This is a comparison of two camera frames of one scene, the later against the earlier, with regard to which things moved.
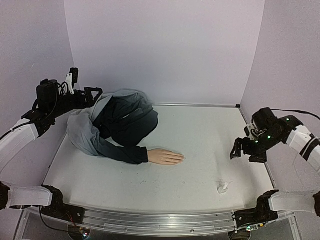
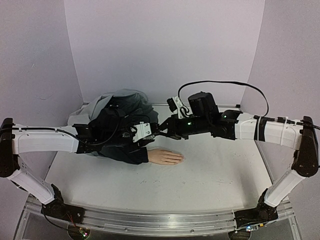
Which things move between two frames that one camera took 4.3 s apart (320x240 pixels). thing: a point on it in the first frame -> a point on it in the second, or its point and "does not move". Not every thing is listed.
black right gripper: (244, 146) -> (171, 126)
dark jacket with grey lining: (115, 126) does not move
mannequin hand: (162, 156) does not move
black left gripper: (83, 104) -> (142, 141)
